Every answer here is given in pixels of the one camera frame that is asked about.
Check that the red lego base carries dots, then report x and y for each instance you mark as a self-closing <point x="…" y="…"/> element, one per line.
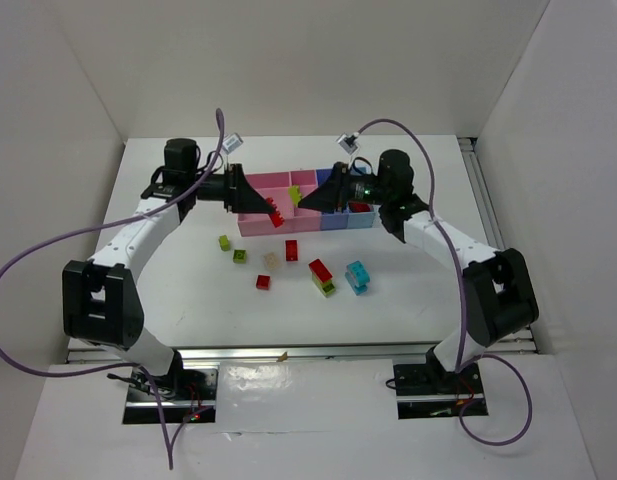
<point x="275" y="216"/>

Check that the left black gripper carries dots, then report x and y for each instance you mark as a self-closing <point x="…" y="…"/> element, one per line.
<point x="233" y="187"/>

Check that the lime green lego under red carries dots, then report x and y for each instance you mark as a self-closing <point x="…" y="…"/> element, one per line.
<point x="325" y="288"/>

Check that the teal lego base brick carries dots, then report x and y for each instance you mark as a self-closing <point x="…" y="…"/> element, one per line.
<point x="357" y="289"/>

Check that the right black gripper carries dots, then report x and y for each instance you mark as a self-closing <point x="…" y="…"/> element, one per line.
<point x="343" y="186"/>

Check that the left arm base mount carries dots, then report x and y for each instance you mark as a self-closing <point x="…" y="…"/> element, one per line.
<point x="194" y="399"/>

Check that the small red lego brick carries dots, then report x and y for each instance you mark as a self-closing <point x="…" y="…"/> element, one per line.
<point x="263" y="282"/>

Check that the aluminium rail front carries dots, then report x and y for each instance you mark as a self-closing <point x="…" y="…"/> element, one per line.
<point x="80" y="353"/>

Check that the small pink bin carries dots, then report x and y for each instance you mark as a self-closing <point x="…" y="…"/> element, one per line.
<point x="305" y="220"/>

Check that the red curved lego brick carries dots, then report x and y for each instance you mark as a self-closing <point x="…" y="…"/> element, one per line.
<point x="320" y="271"/>

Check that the light blue bin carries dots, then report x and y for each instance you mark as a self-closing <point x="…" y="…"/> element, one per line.
<point x="357" y="220"/>

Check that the red lego brick upright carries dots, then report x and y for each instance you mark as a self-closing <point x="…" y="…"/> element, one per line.
<point x="291" y="250"/>

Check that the beige lego brick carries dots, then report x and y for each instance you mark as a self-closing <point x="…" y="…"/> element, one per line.
<point x="271" y="261"/>

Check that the periwinkle blue bin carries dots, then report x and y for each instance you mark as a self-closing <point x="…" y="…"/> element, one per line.
<point x="331" y="221"/>

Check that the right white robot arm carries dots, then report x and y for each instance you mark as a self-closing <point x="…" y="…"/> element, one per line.
<point x="496" y="293"/>

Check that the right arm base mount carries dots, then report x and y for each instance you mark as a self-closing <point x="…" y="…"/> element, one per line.
<point x="419" y="396"/>

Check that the lime green lego brick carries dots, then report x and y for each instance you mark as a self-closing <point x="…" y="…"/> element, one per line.
<point x="224" y="243"/>

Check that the green lego with stud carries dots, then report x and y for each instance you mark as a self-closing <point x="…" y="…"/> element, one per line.
<point x="240" y="256"/>

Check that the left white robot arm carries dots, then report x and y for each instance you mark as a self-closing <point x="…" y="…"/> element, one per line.
<point x="101" y="304"/>

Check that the aluminium rail right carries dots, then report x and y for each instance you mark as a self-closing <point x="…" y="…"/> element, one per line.
<point x="467" y="146"/>

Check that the teal curved lego brick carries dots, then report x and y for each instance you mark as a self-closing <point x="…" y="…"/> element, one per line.
<point x="358" y="274"/>

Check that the aluminium rail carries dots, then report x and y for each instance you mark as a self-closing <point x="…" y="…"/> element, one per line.
<point x="467" y="146"/>
<point x="80" y="353"/>

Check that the red curved lego top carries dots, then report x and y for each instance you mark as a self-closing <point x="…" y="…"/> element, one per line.
<point x="359" y="207"/>

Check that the large pink bin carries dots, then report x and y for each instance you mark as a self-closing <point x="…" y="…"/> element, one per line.
<point x="272" y="186"/>

